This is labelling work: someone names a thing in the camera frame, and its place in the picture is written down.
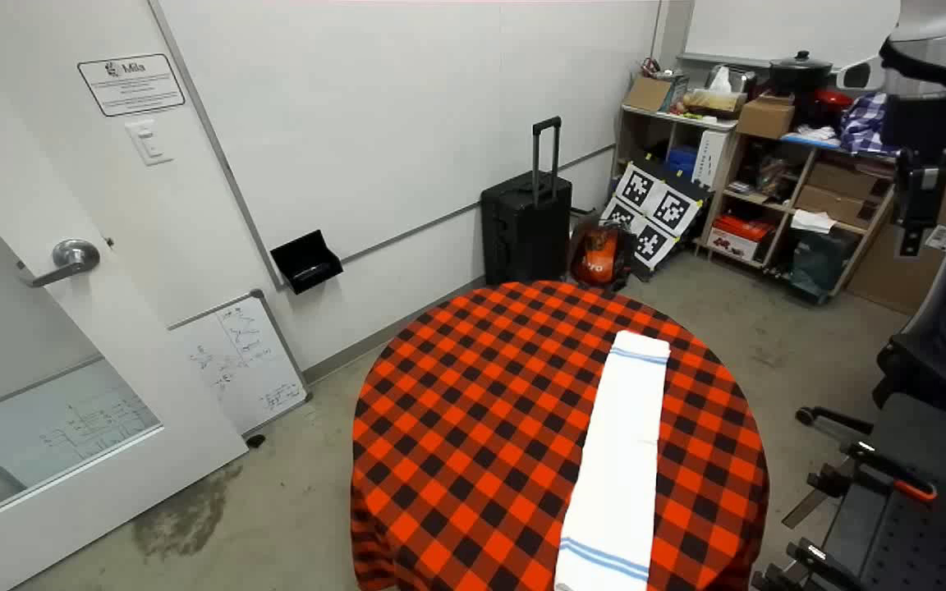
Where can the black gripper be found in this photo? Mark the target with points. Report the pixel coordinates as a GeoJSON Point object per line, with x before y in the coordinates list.
{"type": "Point", "coordinates": [921, 184]}

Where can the white towel with blue stripes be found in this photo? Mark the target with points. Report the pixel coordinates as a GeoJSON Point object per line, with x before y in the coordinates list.
{"type": "Point", "coordinates": [621, 461]}

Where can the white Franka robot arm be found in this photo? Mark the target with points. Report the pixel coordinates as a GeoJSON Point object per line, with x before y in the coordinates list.
{"type": "Point", "coordinates": [939, 99]}

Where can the large cardboard box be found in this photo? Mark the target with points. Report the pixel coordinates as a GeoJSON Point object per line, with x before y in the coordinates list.
{"type": "Point", "coordinates": [842, 191]}

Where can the teal storage bin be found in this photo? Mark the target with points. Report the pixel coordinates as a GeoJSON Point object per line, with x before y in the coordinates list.
{"type": "Point", "coordinates": [821, 267]}

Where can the blue patterned cloth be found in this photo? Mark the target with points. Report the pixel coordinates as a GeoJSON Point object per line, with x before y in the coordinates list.
{"type": "Point", "coordinates": [862, 123]}

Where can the black office chair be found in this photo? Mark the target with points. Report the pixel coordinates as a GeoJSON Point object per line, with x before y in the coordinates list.
{"type": "Point", "coordinates": [921, 372]}

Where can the red box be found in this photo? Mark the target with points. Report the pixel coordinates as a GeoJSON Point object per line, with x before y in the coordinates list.
{"type": "Point", "coordinates": [742, 237]}

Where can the black cooking pot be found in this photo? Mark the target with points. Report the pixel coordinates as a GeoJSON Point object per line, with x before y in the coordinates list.
{"type": "Point", "coordinates": [798, 78]}

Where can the white upright books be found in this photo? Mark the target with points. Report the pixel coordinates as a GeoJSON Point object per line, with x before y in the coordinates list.
{"type": "Point", "coordinates": [711, 160]}

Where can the black orange spring clamp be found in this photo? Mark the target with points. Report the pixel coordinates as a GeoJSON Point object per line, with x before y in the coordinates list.
{"type": "Point", "coordinates": [821, 564]}
{"type": "Point", "coordinates": [862, 464]}

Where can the white plastic bottle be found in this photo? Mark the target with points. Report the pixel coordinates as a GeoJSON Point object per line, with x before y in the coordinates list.
{"type": "Point", "coordinates": [720, 81]}

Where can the white board with tag markers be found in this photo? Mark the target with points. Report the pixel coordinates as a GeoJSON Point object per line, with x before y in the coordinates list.
{"type": "Point", "coordinates": [655, 215]}

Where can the wooden storage shelf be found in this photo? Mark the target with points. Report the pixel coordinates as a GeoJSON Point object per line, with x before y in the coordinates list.
{"type": "Point", "coordinates": [673, 117]}

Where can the small cardboard box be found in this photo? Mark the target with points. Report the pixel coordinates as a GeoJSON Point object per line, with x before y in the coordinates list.
{"type": "Point", "coordinates": [648, 92]}

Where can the black perforated mounting board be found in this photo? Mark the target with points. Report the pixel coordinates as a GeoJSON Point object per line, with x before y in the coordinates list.
{"type": "Point", "coordinates": [912, 546]}

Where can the orange and black bag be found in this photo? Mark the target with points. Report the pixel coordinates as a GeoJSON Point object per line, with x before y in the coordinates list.
{"type": "Point", "coordinates": [604, 259]}

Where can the black rolling suitcase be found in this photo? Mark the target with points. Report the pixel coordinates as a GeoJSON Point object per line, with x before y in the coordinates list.
{"type": "Point", "coordinates": [526, 232]}

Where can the orange black plaid tablecloth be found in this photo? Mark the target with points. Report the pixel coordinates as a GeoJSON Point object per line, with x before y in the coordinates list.
{"type": "Point", "coordinates": [474, 437]}

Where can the small leaning whiteboard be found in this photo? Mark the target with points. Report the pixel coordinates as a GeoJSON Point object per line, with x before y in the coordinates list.
{"type": "Point", "coordinates": [246, 364]}

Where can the white door with glass pane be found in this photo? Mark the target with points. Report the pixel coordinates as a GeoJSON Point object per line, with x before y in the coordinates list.
{"type": "Point", "coordinates": [113, 364]}

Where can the wall mounted whiteboard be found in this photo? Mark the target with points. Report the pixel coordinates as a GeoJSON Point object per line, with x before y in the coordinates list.
{"type": "Point", "coordinates": [780, 28]}

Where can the black wall tray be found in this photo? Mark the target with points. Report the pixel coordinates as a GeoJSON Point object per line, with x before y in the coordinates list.
{"type": "Point", "coordinates": [306, 263]}

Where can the white light switch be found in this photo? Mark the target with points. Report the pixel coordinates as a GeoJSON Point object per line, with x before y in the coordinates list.
{"type": "Point", "coordinates": [150, 144]}

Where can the white wall sign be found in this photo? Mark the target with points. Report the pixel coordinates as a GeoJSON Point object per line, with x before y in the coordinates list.
{"type": "Point", "coordinates": [128, 82]}

